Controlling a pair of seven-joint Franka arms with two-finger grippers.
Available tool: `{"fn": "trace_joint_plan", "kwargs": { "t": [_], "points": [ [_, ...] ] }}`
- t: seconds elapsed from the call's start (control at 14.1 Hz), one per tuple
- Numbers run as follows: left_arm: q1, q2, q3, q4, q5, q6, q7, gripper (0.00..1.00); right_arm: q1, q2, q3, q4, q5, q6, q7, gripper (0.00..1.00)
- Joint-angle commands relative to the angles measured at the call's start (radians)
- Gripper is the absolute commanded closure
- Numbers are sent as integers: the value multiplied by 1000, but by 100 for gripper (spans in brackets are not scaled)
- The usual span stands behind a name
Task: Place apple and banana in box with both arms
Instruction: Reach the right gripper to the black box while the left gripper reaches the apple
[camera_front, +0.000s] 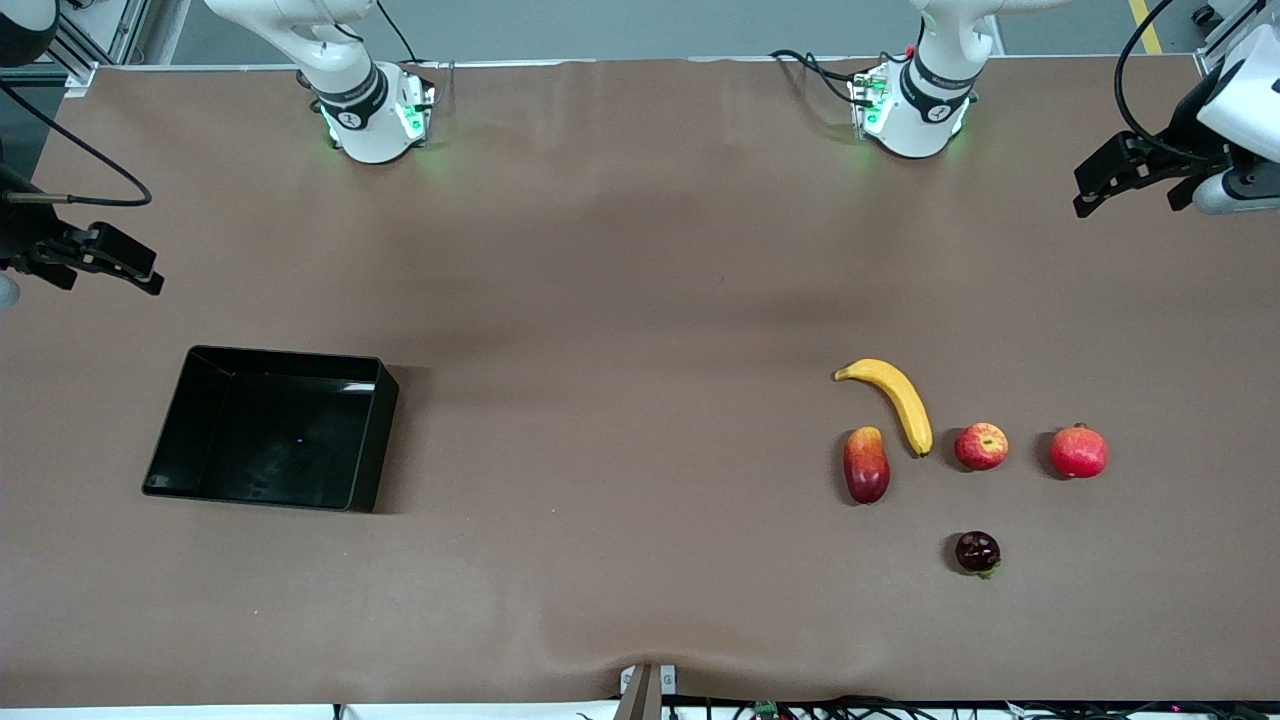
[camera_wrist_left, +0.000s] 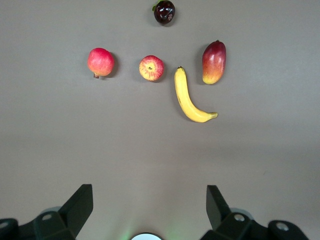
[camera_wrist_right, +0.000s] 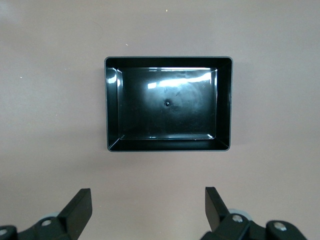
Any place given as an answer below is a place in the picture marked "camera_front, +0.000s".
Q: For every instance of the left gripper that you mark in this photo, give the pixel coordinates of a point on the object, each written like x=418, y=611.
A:
x=1183, y=137

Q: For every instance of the black plastic box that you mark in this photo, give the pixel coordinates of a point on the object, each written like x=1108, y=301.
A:
x=270, y=440

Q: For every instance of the red yellow apple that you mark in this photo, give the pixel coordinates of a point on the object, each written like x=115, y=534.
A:
x=981, y=447

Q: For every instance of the yellow banana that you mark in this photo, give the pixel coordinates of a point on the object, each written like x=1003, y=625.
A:
x=905, y=400

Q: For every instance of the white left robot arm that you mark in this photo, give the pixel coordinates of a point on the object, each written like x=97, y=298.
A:
x=915, y=125

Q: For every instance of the red pomegranate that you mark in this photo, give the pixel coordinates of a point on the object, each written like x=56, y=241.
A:
x=1079, y=453

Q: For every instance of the dark purple mangosteen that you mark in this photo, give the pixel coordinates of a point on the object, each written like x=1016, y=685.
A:
x=977, y=552

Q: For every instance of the red yellow mango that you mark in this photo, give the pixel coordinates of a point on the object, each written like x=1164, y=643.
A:
x=866, y=470

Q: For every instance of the small green connector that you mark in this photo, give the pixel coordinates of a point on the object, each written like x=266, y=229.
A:
x=767, y=711

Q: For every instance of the aluminium frame profile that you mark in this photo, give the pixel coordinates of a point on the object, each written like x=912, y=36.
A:
x=100, y=40
x=1210, y=58

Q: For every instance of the metal table bracket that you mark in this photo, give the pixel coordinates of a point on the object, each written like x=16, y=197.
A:
x=645, y=695

